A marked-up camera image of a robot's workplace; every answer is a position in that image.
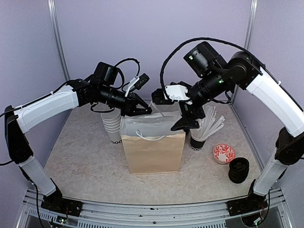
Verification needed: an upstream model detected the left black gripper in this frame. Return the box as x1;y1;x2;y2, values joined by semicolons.
98;84;153;116

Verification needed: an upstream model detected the stack of white paper cups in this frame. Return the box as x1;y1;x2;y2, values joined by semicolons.
100;113;122;144

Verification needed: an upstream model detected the brown paper bag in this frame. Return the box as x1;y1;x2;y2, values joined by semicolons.
120;102;186;175

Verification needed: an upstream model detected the stack of black cup lids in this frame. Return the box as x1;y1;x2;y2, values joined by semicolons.
228;157;249;184

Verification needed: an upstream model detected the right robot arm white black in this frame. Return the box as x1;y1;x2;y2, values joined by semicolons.
152;37;304;211

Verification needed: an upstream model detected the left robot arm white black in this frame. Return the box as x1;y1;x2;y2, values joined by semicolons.
2;62;152;211

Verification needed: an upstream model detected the black cup holding straws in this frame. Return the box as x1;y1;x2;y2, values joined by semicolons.
190;134;207;151

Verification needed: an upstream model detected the red white patterned bowl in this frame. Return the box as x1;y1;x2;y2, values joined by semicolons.
213;143;236;164

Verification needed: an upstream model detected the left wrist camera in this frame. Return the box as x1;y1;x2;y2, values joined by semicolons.
124;73;150;97

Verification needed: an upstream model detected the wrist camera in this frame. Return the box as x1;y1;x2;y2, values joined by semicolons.
124;73;150;97
152;82;193;105

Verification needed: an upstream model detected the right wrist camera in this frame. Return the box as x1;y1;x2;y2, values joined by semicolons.
152;82;193;105

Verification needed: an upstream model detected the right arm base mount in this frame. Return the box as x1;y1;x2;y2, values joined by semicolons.
226;180;268;216

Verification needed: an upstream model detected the aluminium front frame rail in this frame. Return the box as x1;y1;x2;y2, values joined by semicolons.
16;187;293;228

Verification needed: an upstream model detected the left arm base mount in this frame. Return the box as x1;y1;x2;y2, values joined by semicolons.
41;185;83;217

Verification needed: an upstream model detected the right aluminium corner post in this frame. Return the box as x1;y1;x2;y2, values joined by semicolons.
228;0;258;104

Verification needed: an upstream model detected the aluminium corner post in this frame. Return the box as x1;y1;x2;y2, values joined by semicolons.
47;0;71;81
228;0;258;104

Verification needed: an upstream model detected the left aluminium corner post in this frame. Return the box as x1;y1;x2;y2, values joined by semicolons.
47;0;71;81

